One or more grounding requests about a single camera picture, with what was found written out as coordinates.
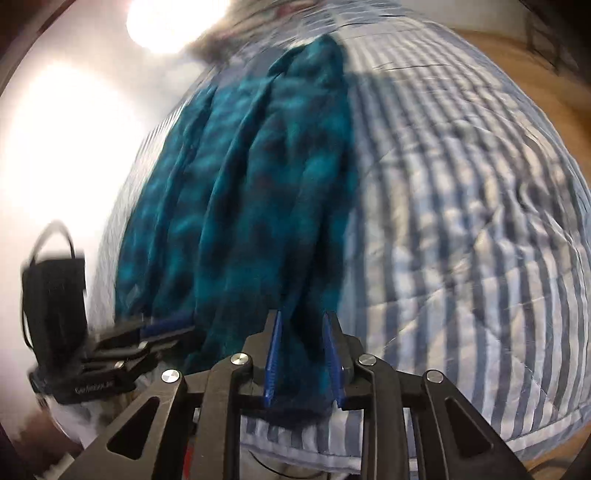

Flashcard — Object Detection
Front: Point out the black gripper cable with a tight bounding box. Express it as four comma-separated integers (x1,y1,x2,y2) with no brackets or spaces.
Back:
23,222,77,352

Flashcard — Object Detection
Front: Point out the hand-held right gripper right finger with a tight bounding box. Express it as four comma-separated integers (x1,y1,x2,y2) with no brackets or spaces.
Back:
322,310,527,480

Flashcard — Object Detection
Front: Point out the blue white striped blanket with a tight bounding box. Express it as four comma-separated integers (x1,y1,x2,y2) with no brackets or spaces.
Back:
88,0,591,467

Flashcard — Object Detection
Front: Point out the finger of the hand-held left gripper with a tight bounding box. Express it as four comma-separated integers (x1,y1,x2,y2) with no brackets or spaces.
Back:
99,313,195,352
124,325,198,374

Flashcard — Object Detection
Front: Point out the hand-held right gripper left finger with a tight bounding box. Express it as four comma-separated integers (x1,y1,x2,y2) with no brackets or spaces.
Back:
76,310,283,480

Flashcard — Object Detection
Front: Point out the teal plaid fleece jacket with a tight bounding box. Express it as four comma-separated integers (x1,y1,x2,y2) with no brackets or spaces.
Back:
113,34,361,414

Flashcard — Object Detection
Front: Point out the folded floral quilt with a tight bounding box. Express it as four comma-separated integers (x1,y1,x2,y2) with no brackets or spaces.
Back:
189,0,324,61

